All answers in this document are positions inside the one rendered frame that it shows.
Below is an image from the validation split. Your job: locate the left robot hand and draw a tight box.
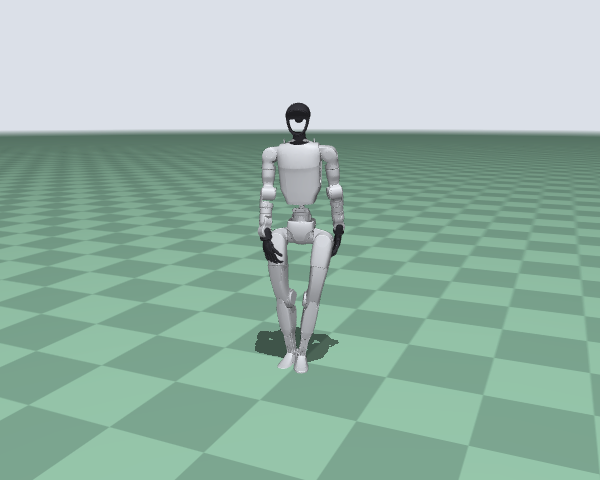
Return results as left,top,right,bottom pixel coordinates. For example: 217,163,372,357
331,224,344,257

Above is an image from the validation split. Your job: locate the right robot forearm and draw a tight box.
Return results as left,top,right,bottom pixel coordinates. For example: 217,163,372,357
258,187,273,237

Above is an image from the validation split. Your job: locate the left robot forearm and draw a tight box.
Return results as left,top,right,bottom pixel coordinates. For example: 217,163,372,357
330,185,345,230

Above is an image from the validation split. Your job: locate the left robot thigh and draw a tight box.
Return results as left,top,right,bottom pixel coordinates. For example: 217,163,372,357
302,228,334,308

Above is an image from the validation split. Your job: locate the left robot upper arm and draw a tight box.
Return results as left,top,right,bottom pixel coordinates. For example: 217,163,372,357
319,145,342,200

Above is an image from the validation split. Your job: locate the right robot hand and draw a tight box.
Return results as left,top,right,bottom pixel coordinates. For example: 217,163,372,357
260,228,284,264

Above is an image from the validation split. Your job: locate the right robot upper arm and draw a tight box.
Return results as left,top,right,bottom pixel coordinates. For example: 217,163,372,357
262,146,279,200

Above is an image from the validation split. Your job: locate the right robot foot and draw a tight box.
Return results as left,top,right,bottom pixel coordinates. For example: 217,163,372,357
277,348,299,369

